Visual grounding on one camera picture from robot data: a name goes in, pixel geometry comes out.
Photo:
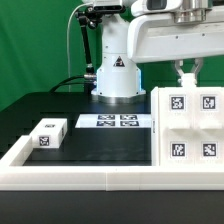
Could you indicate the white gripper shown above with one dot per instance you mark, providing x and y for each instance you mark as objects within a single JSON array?
[{"x": 164, "y": 30}]

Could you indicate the white door panel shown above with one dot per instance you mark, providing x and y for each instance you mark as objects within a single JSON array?
[
  {"x": 176, "y": 127},
  {"x": 209, "y": 126}
]

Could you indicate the white cabinet body box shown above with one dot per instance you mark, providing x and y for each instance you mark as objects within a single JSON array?
[{"x": 188, "y": 82}]

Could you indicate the small white cabinet block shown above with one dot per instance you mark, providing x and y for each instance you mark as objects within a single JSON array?
[{"x": 49, "y": 133}]

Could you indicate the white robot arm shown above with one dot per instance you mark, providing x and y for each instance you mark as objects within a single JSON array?
[{"x": 118, "y": 79}]

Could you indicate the black camera on mount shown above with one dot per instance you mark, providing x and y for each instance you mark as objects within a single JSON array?
[{"x": 108, "y": 6}]

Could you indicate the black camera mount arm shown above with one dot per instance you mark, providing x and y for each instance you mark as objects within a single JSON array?
[{"x": 88, "y": 19}]

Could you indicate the white flat base plate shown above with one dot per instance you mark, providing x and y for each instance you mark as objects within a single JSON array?
[{"x": 114, "y": 121}]

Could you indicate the white U-shaped frame wall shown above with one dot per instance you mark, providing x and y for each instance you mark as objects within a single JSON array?
[{"x": 15, "y": 175}]

